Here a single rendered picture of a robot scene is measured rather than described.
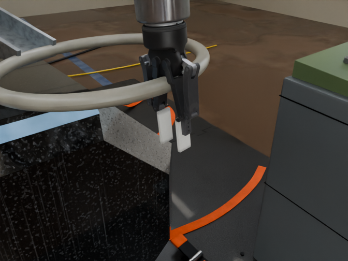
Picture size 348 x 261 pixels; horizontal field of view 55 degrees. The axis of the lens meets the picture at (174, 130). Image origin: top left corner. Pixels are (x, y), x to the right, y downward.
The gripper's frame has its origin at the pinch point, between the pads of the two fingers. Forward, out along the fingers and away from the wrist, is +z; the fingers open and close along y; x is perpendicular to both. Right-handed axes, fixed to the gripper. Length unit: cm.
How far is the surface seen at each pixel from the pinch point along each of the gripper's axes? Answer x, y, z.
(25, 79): 9, 50, -3
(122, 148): -0.9, 21.5, 12.4
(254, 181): -88, 41, 81
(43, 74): 3, 50, -3
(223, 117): -136, 101, 79
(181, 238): -29, 36, 75
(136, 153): -5.1, 21.9, 16.1
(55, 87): 5.4, 39.0, -2.2
